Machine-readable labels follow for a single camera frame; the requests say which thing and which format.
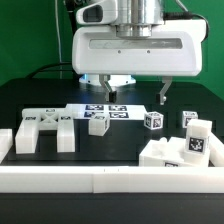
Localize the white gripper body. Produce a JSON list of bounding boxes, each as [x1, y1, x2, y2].
[[72, 20, 204, 76]]

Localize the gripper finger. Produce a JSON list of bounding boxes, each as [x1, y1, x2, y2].
[[99, 75, 116, 103], [156, 77, 172, 105]]

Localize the white chair seat part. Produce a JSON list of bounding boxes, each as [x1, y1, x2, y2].
[[138, 136, 212, 168]]

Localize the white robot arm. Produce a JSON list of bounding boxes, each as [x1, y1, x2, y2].
[[65, 0, 209, 103]]

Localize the white tagged cube near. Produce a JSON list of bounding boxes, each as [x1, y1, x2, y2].
[[144, 111, 164, 130]]

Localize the white tagged cube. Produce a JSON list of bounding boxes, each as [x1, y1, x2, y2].
[[144, 111, 164, 130], [182, 111, 198, 128]]

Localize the white tagged cube far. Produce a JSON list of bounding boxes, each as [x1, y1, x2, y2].
[[182, 111, 198, 128]]

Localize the white tag plate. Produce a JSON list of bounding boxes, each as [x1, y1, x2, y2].
[[66, 104, 146, 120]]

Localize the white left fence block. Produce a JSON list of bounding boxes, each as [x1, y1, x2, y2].
[[0, 129, 13, 163]]

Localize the white chair back frame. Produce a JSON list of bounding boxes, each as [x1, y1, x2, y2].
[[15, 108, 75, 154]]

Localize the white right fence rail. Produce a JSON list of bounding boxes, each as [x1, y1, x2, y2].
[[209, 134, 224, 167]]

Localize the white fence rail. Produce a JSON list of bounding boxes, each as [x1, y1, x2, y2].
[[209, 134, 224, 167], [0, 166, 224, 193]]

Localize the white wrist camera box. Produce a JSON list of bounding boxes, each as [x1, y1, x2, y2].
[[76, 0, 118, 25]]

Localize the black cable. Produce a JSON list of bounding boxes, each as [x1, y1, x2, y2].
[[25, 0, 86, 80]]

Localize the white thin cable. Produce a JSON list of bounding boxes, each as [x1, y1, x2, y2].
[[54, 0, 64, 80]]

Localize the white front fence rail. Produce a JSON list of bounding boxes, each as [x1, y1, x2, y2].
[[0, 166, 224, 193]]

